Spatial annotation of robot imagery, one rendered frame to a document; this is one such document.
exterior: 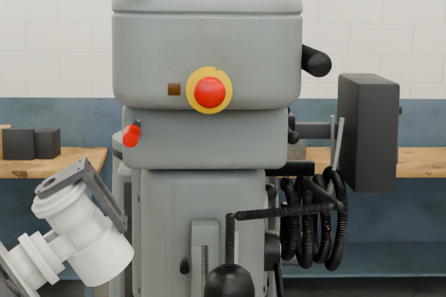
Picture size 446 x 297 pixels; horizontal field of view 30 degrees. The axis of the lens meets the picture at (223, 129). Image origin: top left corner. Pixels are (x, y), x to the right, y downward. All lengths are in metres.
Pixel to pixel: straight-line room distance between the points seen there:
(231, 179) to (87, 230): 0.39
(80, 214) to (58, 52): 4.68
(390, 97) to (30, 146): 3.77
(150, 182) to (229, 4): 0.32
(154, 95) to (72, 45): 4.47
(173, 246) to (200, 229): 0.07
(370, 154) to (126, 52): 0.63
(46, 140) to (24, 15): 0.91
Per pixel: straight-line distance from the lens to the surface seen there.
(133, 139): 1.04
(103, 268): 0.91
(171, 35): 1.07
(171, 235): 1.25
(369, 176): 1.57
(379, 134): 1.56
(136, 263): 1.47
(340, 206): 1.21
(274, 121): 1.19
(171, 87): 1.08
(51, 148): 5.13
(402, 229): 5.92
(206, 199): 1.24
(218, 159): 1.19
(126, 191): 1.71
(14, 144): 5.14
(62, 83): 5.57
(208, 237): 1.21
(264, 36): 1.08
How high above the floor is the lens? 1.88
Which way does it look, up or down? 9 degrees down
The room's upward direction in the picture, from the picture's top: 1 degrees clockwise
